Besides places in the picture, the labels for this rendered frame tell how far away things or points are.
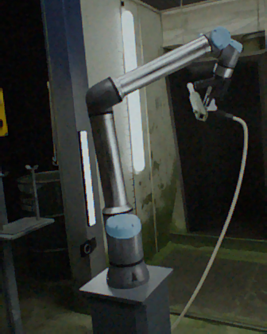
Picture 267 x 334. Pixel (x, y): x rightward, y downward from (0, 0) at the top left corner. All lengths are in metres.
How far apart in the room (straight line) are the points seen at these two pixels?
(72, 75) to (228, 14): 1.65
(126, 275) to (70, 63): 1.38
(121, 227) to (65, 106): 1.12
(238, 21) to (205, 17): 0.31
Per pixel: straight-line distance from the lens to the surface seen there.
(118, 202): 1.67
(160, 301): 1.65
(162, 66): 1.54
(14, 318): 2.41
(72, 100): 2.35
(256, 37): 3.43
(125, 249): 1.52
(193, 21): 3.56
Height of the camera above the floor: 1.35
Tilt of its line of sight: 8 degrees down
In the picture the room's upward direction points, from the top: 4 degrees counter-clockwise
